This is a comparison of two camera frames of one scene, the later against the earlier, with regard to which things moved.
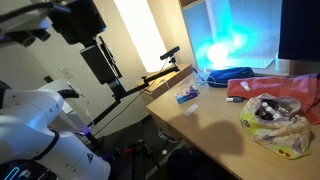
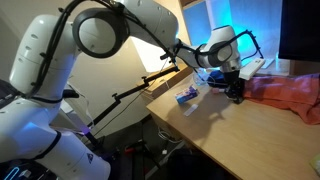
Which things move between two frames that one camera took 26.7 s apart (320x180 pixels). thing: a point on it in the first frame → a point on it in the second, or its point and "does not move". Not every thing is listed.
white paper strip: (191, 109) does not move
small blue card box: (187, 95) does not move
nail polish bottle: (246, 86) → (218, 90)
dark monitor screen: (299, 35) does not move
